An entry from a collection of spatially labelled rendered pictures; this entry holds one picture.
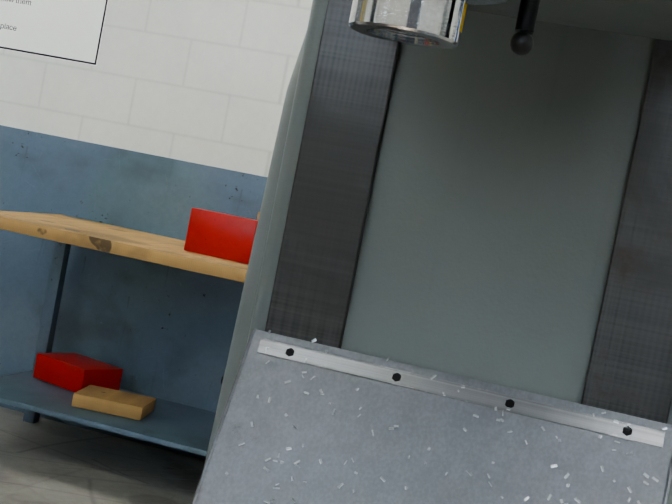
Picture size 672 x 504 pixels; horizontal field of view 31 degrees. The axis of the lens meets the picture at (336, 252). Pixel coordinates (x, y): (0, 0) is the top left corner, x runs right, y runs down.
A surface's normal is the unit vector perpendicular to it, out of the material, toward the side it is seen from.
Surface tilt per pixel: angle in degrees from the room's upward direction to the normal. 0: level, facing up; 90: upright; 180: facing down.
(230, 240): 90
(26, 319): 90
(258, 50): 90
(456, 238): 90
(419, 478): 64
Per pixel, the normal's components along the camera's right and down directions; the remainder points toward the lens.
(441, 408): -0.15, -0.44
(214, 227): -0.30, 0.00
